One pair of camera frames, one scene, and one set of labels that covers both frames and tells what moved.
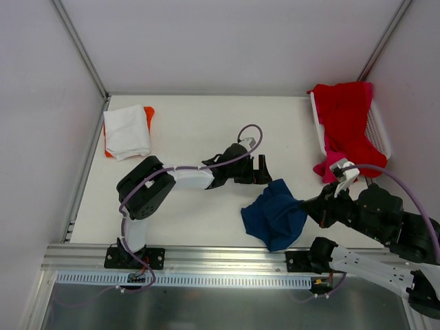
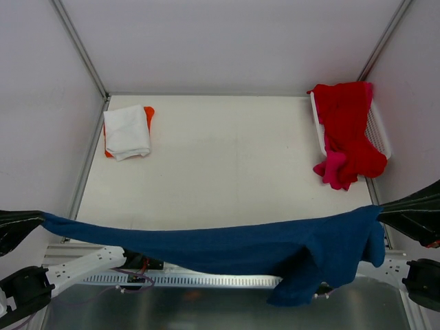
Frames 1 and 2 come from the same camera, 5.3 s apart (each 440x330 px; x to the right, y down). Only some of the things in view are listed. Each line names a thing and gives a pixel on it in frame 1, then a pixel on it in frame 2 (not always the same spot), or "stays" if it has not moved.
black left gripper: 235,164 → 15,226
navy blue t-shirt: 278,218 → 309,256
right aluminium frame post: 385,40 stays
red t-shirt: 344,108 stays
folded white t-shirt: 126,132 stays
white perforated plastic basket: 376,129 stays
